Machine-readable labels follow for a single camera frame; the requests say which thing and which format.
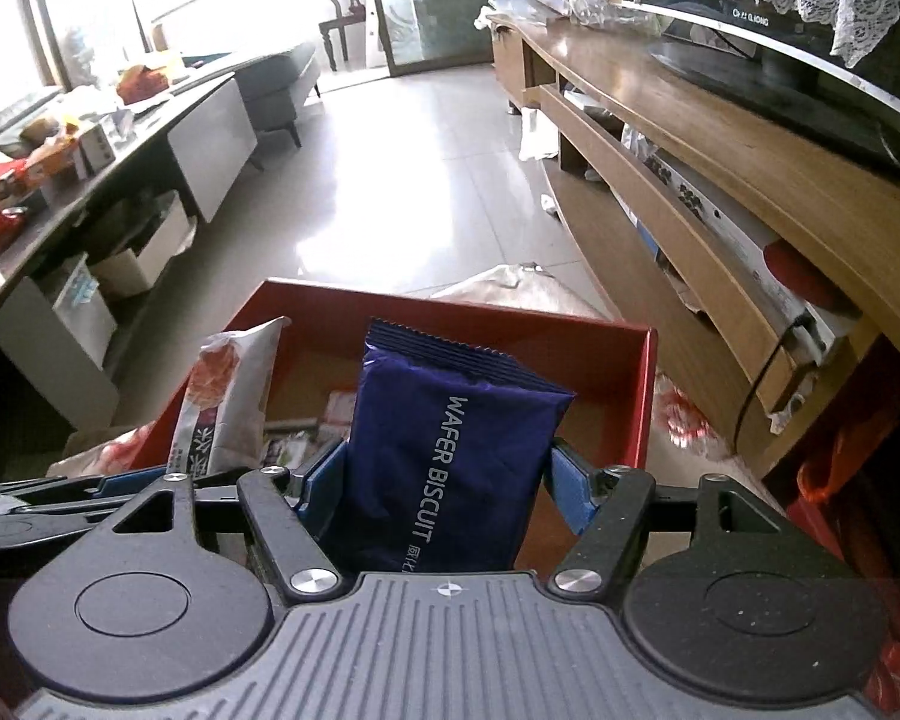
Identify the curved television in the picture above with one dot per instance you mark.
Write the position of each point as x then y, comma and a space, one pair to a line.
795, 75

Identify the long dark side table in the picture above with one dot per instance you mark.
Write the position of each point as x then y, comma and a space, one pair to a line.
82, 195

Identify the red cardboard box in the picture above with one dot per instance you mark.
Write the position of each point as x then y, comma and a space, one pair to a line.
622, 390

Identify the floral tablecloth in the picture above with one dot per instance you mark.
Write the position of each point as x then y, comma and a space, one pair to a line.
690, 450

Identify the white storage box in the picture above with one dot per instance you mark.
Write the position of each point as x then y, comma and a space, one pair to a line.
146, 255

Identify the wooden television cabinet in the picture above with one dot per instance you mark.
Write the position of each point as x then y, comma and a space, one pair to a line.
832, 187

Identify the white media player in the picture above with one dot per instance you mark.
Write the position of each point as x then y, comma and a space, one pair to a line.
735, 240

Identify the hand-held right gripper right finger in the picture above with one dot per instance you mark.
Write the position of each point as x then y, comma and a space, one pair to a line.
570, 491

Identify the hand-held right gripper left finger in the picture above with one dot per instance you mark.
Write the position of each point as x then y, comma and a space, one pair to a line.
316, 491

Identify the grey upholstered sofa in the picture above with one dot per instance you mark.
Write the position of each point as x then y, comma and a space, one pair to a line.
277, 86

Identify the red flat object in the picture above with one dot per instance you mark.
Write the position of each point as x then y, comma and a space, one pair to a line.
806, 270

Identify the white packet with orange print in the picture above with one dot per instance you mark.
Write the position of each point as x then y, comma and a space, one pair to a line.
225, 390

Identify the glass sliding door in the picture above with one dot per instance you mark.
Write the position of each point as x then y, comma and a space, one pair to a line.
435, 0

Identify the dark wooden chair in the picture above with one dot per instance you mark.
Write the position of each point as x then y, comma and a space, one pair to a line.
345, 7

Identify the dark blue wafer biscuit packet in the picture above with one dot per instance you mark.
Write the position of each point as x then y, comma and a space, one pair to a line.
435, 450

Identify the orange plastic bag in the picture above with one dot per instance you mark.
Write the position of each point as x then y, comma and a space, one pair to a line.
832, 480

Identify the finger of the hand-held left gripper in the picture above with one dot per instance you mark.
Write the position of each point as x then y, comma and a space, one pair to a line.
131, 481
45, 514

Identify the dark green leather sofa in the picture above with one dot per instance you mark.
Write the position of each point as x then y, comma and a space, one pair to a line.
7, 116

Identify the white paper bag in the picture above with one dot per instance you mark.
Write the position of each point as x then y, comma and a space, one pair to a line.
538, 135

